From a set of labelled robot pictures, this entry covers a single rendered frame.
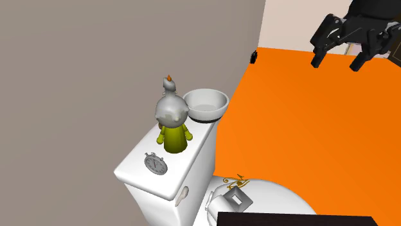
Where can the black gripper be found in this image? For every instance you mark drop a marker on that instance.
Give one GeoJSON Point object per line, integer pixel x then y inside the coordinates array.
{"type": "Point", "coordinates": [369, 15]}

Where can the small black object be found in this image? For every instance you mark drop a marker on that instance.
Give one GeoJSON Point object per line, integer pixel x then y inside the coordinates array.
{"type": "Point", "coordinates": [253, 57]}

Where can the white bowl with black base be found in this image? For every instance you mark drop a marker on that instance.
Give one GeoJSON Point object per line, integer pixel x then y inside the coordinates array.
{"type": "Point", "coordinates": [205, 100]}

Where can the grey-headed yellow-green candle figure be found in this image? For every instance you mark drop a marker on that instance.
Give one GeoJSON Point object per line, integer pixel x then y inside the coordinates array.
{"type": "Point", "coordinates": [175, 137]}

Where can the white holder with square hole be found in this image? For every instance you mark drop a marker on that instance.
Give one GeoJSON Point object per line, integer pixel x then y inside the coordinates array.
{"type": "Point", "coordinates": [224, 203]}

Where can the grey stopwatch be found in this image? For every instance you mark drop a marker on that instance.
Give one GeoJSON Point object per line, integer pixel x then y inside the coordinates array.
{"type": "Point", "coordinates": [155, 164]}

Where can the white toilet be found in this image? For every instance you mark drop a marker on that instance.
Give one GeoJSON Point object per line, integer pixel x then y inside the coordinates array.
{"type": "Point", "coordinates": [137, 158]}

